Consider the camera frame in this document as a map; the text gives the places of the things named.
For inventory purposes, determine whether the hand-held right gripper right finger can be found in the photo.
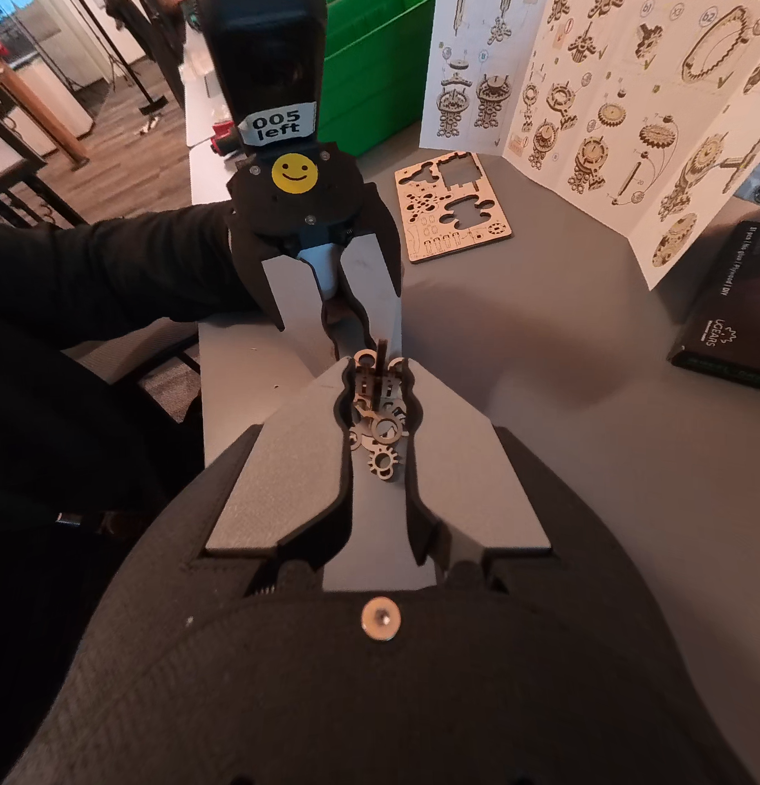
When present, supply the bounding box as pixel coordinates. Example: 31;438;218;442
403;357;552;568

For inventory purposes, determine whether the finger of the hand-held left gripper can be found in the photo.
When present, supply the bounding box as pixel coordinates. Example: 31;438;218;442
262;250;356;364
338;235;405;363

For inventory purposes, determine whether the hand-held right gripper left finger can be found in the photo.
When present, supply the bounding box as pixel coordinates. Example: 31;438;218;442
204;357;358;574

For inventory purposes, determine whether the wooden gear model assembly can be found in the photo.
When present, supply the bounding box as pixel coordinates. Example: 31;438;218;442
346;336;411;482

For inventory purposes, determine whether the person's left forearm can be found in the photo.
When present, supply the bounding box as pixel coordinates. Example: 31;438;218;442
0;199;277;353

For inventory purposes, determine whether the black model kit box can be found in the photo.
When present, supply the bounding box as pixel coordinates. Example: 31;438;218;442
668;221;760;393

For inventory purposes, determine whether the green plastic bin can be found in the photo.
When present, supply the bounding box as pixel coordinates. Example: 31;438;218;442
319;0;436;157

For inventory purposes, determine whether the black tripod stand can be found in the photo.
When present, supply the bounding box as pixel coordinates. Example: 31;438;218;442
80;0;169;117

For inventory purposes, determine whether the plywood part sheet with cutouts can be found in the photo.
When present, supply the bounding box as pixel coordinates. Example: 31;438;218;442
394;150;514;266

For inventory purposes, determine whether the grey mesh office chair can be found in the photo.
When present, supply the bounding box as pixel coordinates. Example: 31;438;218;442
61;318;203;424

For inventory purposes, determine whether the wooden side table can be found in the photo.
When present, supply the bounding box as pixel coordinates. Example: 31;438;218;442
0;52;89;169

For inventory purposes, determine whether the folded paper instruction sheet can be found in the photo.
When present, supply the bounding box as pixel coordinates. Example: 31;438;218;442
418;0;760;290

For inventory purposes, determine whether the black metal rack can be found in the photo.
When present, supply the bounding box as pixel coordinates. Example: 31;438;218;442
0;110;89;231

